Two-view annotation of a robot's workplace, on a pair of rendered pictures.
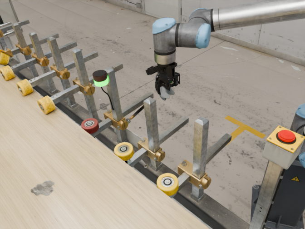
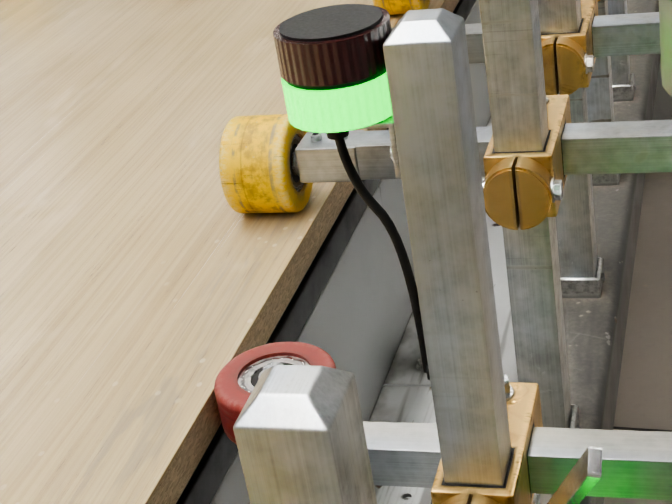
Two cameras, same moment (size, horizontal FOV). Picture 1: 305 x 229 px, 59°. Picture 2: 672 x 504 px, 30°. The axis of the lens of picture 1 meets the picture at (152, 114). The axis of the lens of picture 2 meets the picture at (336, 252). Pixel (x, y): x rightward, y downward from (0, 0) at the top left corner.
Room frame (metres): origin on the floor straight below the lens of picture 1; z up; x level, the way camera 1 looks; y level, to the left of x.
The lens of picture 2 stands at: (0.70, -0.33, 1.34)
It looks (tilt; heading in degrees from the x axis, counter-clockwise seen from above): 27 degrees down; 62
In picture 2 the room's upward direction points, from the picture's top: 10 degrees counter-clockwise
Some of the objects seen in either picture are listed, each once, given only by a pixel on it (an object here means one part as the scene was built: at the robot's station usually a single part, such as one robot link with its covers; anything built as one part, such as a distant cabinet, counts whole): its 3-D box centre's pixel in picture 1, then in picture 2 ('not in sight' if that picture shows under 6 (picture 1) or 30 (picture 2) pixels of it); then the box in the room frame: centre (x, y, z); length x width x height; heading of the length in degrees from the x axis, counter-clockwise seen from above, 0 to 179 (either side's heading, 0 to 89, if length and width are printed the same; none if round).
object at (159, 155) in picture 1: (151, 150); not in sight; (0.88, 0.02, 0.80); 0.13 x 0.06 x 0.05; 42
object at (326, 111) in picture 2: (100, 80); (341, 89); (1.01, 0.21, 1.11); 0.06 x 0.06 x 0.02
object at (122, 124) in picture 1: (115, 120); (483, 475); (1.06, 0.19, 0.85); 0.13 x 0.06 x 0.05; 42
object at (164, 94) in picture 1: (164, 94); not in sight; (1.01, -0.07, 1.01); 0.06 x 0.03 x 0.09; 43
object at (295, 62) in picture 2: (100, 75); (334, 44); (1.01, 0.21, 1.14); 0.06 x 0.06 x 0.02
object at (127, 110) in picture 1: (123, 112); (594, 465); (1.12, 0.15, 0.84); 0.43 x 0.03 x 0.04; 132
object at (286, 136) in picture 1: (286, 136); not in sight; (0.48, -0.33, 1.22); 0.04 x 0.04 x 0.02
